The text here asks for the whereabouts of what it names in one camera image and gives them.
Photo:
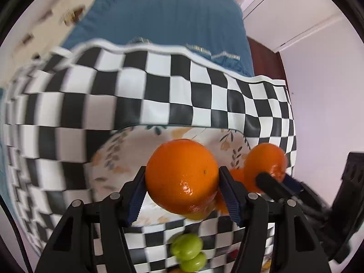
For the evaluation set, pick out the white door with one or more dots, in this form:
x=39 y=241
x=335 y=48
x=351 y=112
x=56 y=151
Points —
x=298 y=14

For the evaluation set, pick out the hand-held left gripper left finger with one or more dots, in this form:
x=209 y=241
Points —
x=136 y=202

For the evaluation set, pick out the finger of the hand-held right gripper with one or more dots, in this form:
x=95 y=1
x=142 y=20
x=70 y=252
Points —
x=273 y=186
x=293 y=183

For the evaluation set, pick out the black white checkered cloth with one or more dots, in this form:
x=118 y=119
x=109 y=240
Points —
x=142 y=91

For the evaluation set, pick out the large orange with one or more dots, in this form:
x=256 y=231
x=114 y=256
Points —
x=182 y=173

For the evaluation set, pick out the floral plate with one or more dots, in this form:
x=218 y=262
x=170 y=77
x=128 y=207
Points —
x=122 y=159

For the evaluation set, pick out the bear print blanket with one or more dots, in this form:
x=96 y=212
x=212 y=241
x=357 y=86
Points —
x=42 y=34

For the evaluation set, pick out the green apple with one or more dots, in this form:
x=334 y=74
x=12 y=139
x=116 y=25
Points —
x=194 y=264
x=186 y=246

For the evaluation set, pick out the small orange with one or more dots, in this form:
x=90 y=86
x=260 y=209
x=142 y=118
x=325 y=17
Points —
x=264 y=159
x=238 y=176

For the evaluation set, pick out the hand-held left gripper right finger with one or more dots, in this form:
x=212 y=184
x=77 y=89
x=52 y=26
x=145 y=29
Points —
x=230 y=197

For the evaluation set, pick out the blue bed sheet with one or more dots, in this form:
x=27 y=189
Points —
x=170 y=17

